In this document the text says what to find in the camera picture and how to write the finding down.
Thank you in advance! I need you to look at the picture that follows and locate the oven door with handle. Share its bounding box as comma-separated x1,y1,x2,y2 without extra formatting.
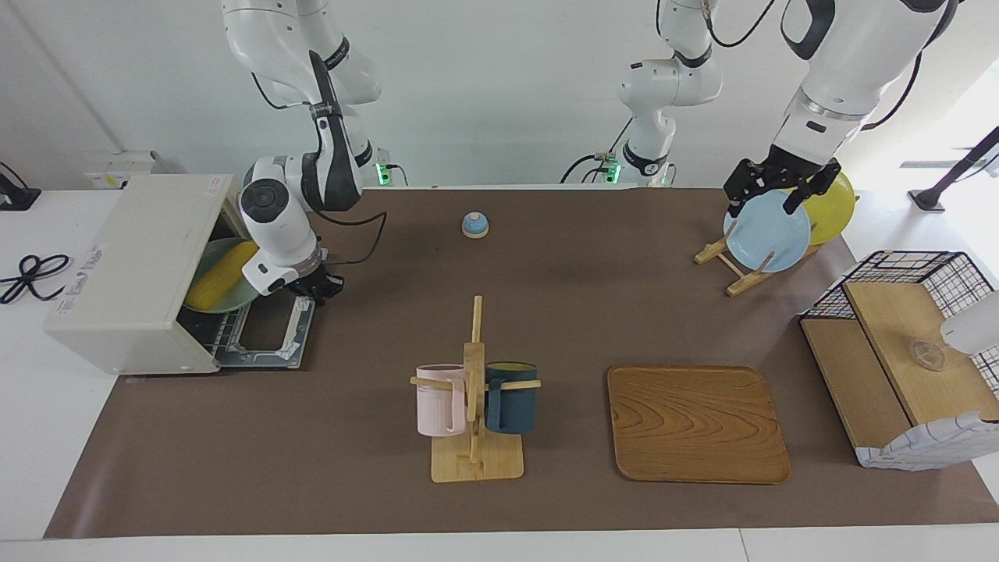
215,290,318,371

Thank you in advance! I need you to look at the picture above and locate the light green plate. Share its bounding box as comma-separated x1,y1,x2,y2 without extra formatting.
185,237,263,315

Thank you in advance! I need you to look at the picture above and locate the yellow corn cob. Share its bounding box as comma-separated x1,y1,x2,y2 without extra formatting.
185,240,260,311

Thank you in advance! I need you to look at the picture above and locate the cream toaster oven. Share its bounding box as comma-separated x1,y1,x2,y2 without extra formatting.
44,173,258,377

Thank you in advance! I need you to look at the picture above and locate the yellow plate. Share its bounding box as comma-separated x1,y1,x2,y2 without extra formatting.
800,172,857,247

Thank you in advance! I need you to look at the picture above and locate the light blue plate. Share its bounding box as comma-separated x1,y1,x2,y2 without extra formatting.
723,190,812,274

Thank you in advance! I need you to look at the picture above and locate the wooden plate rack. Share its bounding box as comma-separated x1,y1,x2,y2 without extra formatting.
694,199,859,297

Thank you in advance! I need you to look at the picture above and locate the brown table mat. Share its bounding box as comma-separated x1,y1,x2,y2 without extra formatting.
43,186,999,539

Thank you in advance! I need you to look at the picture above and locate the black angled stand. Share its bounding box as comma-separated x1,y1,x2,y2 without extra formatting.
909,125,999,213

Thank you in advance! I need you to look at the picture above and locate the wooden step shelf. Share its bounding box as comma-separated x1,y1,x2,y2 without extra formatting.
802,281,999,469

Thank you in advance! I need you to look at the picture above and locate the pink mug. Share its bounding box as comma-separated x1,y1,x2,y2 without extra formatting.
414,364,468,437

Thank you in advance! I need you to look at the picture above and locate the small clear glass dish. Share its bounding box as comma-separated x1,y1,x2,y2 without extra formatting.
909,337,947,372

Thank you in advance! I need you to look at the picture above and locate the white rounded device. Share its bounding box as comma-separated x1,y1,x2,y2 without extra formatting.
939,290,999,356

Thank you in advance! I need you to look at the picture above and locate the brown wooden tray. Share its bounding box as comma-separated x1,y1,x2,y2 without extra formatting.
606,365,792,485

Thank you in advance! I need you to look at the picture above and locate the dark teal mug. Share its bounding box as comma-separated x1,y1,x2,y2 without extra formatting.
484,361,539,436

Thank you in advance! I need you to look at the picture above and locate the wooden mug rack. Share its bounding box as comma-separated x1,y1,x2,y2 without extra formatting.
410,295,542,483

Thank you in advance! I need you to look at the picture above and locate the white checked cloth liner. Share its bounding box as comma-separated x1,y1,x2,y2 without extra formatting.
855,411,999,471

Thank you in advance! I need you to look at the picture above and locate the small black stand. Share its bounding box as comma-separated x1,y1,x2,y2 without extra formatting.
0,162,41,212

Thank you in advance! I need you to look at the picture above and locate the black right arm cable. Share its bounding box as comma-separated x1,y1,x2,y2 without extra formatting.
250,70,389,266

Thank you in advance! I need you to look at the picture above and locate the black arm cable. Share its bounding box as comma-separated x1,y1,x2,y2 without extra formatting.
705,0,928,132
250,70,389,266

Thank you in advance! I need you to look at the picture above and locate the metal wire oven rack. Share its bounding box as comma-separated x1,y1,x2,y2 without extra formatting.
178,304,252,365

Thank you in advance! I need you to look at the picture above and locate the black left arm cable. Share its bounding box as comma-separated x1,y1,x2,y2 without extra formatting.
705,0,928,132

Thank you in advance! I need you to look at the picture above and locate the black wire basket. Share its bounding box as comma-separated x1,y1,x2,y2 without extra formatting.
800,250,999,395

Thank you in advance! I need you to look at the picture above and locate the white wall socket box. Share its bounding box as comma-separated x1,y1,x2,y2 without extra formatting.
84,151,161,190

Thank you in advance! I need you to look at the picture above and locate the coiled black cable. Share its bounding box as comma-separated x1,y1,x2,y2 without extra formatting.
0,254,71,305

